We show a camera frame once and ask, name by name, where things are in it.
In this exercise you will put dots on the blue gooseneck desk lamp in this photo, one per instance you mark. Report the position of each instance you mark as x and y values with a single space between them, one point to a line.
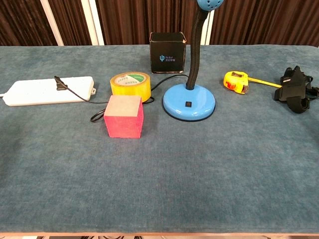
189 99

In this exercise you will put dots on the white power strip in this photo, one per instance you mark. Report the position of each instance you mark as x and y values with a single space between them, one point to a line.
37 92

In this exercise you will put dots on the red foam cube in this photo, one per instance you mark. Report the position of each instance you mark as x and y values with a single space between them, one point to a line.
123 124

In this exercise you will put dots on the yellow packing tape roll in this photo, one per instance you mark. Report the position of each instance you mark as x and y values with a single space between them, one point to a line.
134 90

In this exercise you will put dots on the blue fabric table cloth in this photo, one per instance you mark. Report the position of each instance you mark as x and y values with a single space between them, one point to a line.
174 174

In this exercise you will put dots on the black cardboard box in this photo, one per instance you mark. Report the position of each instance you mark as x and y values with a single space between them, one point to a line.
167 49

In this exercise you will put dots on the yellow tape measure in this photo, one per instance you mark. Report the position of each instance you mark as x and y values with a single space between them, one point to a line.
234 81

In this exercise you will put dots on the dark brown curtain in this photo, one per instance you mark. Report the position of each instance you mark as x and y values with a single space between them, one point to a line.
149 17

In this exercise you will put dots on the white metal frame post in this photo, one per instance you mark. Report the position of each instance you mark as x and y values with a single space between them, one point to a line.
210 30
96 25
52 22

